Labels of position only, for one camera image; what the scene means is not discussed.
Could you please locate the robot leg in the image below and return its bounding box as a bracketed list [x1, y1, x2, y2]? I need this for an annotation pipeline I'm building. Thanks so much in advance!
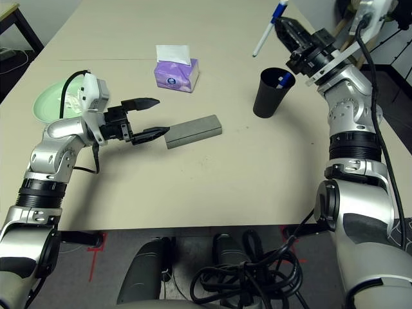
[116, 238, 173, 305]
[212, 234, 248, 268]

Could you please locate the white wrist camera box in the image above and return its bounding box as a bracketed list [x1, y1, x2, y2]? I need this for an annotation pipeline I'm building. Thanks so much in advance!
[80, 73, 110, 145]
[305, 0, 392, 86]

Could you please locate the black cable bundle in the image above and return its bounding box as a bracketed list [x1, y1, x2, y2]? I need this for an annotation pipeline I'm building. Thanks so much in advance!
[189, 229, 303, 306]

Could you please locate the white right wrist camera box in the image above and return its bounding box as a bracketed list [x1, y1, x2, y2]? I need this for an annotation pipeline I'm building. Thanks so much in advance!
[305, 0, 392, 86]

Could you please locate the white power cable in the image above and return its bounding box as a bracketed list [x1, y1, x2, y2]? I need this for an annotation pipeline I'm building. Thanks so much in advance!
[0, 50, 29, 75]

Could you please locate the black left camera cable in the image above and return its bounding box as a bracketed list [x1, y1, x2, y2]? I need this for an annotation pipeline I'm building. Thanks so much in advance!
[59, 70, 100, 175]

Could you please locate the beige side table black frame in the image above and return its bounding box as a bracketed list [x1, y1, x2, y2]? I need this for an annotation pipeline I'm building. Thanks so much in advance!
[0, 2, 44, 54]

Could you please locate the black cup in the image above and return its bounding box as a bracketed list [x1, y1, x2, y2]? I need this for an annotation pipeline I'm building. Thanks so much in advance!
[252, 67, 296, 118]

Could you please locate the light green plate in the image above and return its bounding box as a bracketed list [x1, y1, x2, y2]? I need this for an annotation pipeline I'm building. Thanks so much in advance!
[33, 80, 86, 125]

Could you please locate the black table base foot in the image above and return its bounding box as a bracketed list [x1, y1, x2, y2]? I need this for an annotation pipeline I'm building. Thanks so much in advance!
[59, 230, 104, 247]
[285, 223, 326, 239]

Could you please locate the robot right leg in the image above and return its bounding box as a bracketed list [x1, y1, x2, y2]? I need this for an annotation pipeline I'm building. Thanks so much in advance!
[212, 234, 248, 268]

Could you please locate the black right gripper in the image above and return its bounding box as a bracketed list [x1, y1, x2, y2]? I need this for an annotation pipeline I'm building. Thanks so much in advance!
[276, 18, 337, 77]

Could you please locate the wooden stool with black jacket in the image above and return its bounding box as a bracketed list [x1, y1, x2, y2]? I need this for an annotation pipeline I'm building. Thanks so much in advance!
[334, 0, 412, 30]

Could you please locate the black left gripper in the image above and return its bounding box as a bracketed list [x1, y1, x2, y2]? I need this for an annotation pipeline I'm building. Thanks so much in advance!
[100, 97, 170, 145]

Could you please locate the purple tissue pack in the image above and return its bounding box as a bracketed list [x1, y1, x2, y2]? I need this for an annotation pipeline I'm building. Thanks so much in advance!
[154, 44, 200, 94]

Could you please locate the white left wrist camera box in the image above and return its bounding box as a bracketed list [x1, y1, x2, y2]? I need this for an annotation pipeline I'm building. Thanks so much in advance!
[80, 73, 110, 145]

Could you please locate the grey glasses case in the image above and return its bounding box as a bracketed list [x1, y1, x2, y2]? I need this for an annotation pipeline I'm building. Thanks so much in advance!
[164, 114, 223, 151]

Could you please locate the robot left leg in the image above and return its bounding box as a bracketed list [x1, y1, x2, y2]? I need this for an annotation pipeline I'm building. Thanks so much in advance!
[116, 238, 173, 305]

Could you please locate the black camera cable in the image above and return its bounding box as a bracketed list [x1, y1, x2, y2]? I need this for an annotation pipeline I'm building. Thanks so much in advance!
[355, 15, 408, 252]
[59, 70, 100, 175]

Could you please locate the black right camera cable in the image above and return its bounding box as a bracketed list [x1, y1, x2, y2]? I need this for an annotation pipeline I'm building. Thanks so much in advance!
[355, 15, 408, 252]

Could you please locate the white tissue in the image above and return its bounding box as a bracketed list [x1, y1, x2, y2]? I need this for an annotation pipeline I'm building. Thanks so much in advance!
[61, 91, 85, 115]

